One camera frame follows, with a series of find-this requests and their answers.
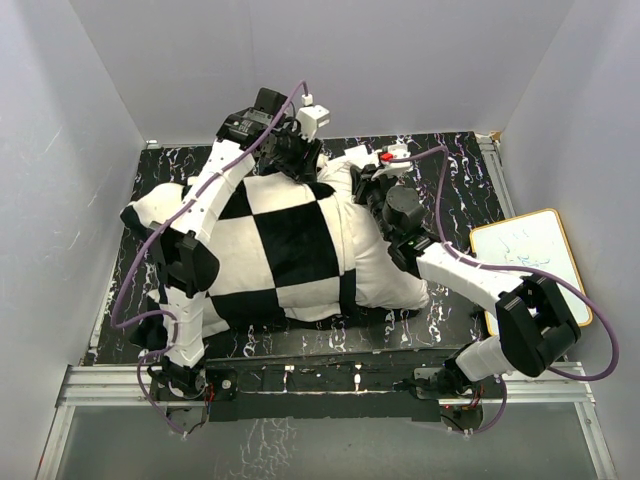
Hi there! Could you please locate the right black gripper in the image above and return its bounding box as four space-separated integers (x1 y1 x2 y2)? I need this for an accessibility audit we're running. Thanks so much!
352 165 398 243

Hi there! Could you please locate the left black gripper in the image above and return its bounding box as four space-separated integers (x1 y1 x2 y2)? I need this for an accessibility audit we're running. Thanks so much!
262 125 320 183

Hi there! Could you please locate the white pillow insert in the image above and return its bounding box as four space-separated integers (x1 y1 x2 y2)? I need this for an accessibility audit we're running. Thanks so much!
314 147 432 314

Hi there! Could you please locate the black white checkered pillowcase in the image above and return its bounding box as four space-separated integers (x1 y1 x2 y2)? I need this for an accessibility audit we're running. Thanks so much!
118 174 361 351

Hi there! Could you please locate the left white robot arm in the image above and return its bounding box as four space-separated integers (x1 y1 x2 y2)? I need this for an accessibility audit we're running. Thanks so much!
149 84 330 399

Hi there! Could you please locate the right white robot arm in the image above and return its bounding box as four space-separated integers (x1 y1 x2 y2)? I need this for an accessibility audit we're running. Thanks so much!
350 164 581 397

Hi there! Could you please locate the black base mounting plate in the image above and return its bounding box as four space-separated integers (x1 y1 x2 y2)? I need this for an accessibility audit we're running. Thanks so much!
148 349 501 429

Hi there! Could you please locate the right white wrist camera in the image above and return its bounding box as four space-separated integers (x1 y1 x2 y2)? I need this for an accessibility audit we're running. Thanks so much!
373 143 412 178

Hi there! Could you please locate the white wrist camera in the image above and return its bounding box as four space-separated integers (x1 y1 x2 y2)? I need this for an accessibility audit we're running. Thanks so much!
295 94 330 142
373 143 412 178

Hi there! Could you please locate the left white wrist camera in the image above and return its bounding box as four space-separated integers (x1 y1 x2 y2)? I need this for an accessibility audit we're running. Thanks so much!
295 94 330 142

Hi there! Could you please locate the whiteboard with orange frame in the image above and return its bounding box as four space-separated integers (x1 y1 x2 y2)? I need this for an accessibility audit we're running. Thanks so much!
468 207 594 337

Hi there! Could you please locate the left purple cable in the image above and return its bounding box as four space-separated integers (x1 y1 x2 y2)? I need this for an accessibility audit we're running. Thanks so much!
109 79 315 439

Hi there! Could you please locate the aluminium frame rail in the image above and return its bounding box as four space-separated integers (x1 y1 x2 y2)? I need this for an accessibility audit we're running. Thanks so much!
37 352 617 479

